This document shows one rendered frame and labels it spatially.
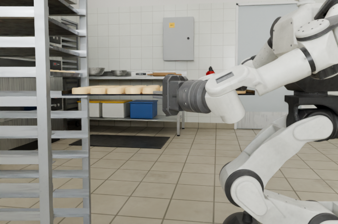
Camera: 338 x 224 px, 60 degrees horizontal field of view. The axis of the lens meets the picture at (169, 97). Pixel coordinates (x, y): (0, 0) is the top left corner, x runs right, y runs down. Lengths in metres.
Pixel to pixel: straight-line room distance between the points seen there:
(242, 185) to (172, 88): 0.46
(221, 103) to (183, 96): 0.11
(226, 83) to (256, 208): 0.58
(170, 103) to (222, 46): 4.22
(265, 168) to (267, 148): 0.08
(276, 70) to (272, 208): 0.60
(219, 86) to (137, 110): 3.89
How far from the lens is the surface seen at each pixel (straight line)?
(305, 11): 1.12
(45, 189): 1.00
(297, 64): 0.74
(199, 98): 0.75
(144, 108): 4.52
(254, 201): 1.14
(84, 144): 1.40
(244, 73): 0.71
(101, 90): 0.96
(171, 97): 0.84
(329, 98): 1.20
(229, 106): 0.73
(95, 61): 5.45
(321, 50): 0.76
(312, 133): 1.16
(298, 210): 1.27
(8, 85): 3.41
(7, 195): 1.59
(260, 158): 1.15
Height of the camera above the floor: 0.85
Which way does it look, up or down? 4 degrees down
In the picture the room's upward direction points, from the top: straight up
